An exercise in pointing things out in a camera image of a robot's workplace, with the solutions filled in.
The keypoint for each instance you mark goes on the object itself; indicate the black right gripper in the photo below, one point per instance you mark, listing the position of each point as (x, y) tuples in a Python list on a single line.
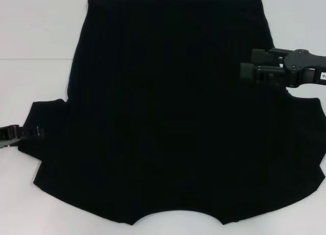
[(303, 64)]

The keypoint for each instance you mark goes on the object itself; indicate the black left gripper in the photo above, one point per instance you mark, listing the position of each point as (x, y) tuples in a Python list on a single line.
[(7, 135)]

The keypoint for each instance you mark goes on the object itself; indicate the black shirt with FREE print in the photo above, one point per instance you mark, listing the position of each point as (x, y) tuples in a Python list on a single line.
[(165, 105)]

